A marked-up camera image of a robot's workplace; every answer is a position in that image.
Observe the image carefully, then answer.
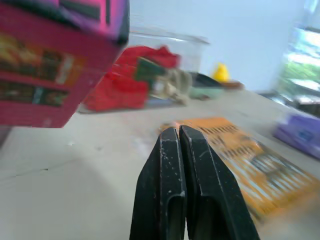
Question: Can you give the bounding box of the magenta cardboard box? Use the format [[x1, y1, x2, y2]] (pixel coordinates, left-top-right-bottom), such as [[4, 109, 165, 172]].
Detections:
[[0, 0, 131, 129]]

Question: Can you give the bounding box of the yellow rubber duck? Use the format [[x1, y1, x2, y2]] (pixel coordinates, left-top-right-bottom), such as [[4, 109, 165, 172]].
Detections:
[[211, 62, 230, 83]]

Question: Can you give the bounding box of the mint green bowl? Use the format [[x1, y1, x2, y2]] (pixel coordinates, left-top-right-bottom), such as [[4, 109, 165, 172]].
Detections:
[[187, 71, 226, 101]]

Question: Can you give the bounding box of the dark green card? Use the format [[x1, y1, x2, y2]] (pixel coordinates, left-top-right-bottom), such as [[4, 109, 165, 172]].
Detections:
[[134, 56, 167, 82]]

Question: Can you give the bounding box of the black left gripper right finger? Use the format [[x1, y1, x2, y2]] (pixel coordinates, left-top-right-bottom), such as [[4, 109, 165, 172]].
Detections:
[[179, 124, 262, 240]]

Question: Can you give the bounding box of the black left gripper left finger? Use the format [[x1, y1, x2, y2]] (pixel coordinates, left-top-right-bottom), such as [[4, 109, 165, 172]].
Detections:
[[129, 127, 188, 240]]

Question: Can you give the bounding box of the beige knitted fabric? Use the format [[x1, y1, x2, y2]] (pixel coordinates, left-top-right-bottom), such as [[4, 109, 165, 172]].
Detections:
[[149, 67, 193, 106]]

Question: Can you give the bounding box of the orange flat packet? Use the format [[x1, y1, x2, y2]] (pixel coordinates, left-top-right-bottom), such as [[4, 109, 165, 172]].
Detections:
[[158, 117, 320, 222]]

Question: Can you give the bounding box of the clear plastic storage box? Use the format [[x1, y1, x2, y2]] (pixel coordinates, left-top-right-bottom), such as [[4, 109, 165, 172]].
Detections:
[[77, 31, 210, 115]]

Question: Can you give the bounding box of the red cloth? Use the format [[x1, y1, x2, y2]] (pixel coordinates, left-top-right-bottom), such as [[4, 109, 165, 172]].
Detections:
[[82, 44, 181, 112]]

